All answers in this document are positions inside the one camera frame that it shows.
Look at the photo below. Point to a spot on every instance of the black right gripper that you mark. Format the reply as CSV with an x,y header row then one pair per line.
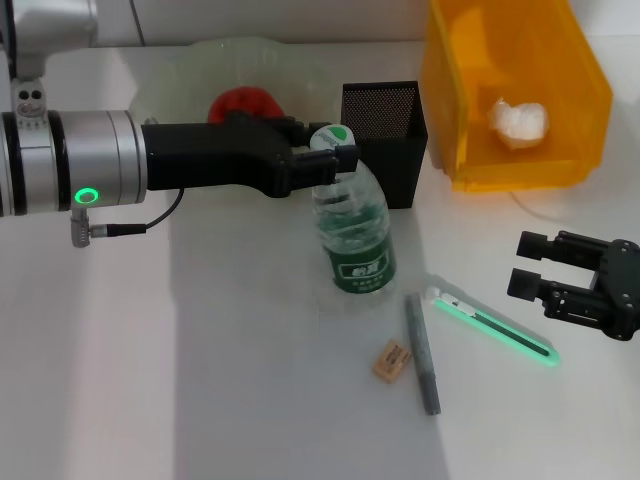
x,y
622,290

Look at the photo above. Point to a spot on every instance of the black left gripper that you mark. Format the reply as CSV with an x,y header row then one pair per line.
x,y
215,155

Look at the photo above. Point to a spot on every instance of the green white toothbrush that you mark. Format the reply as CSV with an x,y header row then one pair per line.
x,y
500,332

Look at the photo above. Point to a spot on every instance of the clear green-label water bottle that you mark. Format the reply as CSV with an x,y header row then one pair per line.
x,y
360,270

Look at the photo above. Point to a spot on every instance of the white paper ball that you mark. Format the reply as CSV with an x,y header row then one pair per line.
x,y
520,125

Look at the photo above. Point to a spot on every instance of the tan eraser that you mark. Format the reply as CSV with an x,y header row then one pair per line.
x,y
391,361

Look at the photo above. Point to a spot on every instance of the red-orange knitted orange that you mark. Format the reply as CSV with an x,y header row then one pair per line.
x,y
245,105

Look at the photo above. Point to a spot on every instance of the black mesh pen holder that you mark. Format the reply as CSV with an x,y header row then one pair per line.
x,y
400,165

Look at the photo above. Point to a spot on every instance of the grey pen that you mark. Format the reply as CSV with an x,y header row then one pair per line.
x,y
422,355

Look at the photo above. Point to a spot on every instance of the pale green glass fruit plate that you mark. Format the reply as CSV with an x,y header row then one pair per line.
x,y
165,85

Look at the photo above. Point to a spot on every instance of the yellow plastic bin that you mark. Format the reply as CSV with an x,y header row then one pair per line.
x,y
550,60

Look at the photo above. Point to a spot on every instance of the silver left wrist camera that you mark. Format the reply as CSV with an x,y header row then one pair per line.
x,y
50,25

